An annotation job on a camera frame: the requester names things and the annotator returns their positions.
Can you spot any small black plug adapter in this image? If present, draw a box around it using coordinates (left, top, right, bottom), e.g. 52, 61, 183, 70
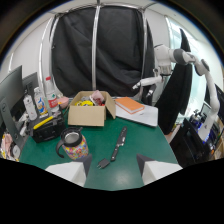
96, 158, 111, 170

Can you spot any black kitchen knife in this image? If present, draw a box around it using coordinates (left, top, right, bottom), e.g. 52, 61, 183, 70
110, 126, 128, 163

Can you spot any black toolbox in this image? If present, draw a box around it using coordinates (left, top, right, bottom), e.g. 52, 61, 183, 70
29, 110, 67, 144

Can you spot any silver laptop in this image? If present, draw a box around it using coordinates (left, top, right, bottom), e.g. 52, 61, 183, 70
115, 102, 159, 128

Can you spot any open cardboard box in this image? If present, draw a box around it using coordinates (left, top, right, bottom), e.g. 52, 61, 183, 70
67, 90, 117, 128

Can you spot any pink bowl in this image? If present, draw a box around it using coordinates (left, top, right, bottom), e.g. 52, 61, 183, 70
56, 96, 70, 110

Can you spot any yellow item in box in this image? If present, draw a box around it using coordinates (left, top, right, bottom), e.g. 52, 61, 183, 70
75, 99, 95, 107

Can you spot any orange book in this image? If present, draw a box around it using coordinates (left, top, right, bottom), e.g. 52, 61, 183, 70
114, 96, 146, 115

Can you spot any blue-label water bottle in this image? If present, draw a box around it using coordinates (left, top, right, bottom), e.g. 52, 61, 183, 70
33, 86, 49, 118

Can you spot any white spray bottle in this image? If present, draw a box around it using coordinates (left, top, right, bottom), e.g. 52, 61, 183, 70
23, 94, 38, 121

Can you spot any red-label water bottle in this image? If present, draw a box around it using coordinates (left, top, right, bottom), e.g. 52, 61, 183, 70
44, 76, 60, 114

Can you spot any pink packet in box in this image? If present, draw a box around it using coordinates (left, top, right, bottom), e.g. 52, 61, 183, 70
90, 90, 106, 107

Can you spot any black computer monitor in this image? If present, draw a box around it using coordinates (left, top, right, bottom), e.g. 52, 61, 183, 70
0, 65, 40, 151

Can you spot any black curtain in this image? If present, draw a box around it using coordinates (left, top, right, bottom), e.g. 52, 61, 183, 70
51, 5, 156, 98

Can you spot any silver metal frame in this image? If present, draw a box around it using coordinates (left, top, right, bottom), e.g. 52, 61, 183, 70
37, 2, 149, 98

